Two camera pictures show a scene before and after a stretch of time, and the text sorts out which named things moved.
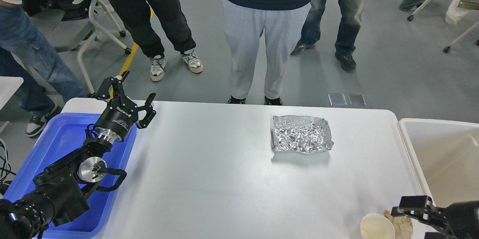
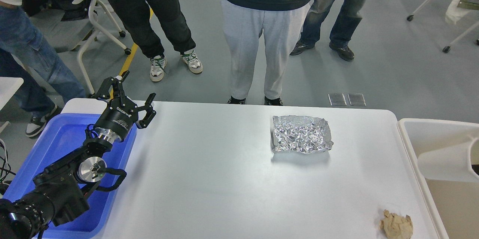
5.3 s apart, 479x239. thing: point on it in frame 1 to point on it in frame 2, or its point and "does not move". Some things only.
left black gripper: x=121 y=114 does not move
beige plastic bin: x=446 y=153 does not move
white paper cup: x=377 y=226 to x=459 y=163
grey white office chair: x=69 y=35 does not move
